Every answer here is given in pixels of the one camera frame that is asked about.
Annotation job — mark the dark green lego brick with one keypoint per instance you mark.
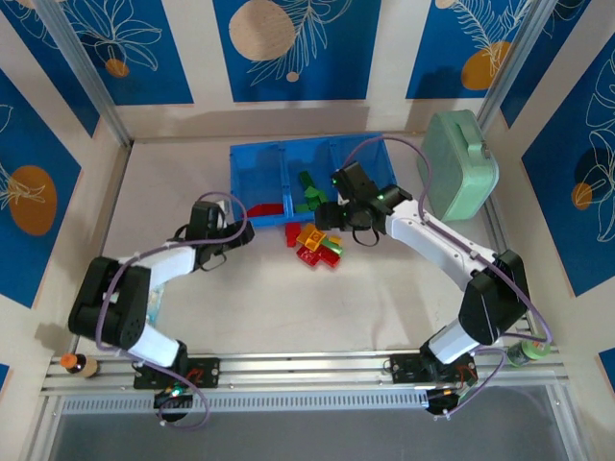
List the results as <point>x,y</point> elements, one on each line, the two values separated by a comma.
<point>306,180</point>

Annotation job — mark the blue three-compartment bin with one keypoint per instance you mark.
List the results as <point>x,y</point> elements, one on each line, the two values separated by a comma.
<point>259,168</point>

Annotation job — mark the light blue packet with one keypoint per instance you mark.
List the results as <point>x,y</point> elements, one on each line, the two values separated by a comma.
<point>156,302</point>

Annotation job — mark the green square lego brick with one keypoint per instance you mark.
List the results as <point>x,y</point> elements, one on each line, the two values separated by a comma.
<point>313,196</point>

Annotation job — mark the aluminium frame post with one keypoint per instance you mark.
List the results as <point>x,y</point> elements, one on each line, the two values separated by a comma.
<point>86,72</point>
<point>514,62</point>

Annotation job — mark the yellow hollow lego brick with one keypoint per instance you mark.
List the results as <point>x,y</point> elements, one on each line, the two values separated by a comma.
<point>311,238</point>

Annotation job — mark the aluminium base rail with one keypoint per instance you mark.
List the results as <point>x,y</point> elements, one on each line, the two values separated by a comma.
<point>307,370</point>

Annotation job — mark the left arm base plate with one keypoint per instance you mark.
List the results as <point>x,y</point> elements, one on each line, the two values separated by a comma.
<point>206,372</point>

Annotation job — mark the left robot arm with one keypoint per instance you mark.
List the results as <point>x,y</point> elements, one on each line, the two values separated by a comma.
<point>163,264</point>

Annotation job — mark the red lego plate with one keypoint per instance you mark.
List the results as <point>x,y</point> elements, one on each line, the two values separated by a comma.
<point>262,210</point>

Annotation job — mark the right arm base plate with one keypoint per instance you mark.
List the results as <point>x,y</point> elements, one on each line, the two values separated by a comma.
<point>408,372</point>

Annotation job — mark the green plastic bottle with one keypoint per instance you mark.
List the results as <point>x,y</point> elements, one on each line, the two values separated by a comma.
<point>528,350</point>

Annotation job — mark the yellow sloped lego brick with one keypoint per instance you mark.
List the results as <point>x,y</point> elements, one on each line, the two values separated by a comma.
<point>335,239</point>

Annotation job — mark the mint green carry case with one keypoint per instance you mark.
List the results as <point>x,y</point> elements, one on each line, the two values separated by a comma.
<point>456,168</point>

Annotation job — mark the red lego brick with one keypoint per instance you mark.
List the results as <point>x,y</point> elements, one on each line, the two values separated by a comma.
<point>330,260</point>
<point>306,256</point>
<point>291,234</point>

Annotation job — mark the brown bottle orange cap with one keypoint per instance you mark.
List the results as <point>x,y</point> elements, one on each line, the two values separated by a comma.
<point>84,366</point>

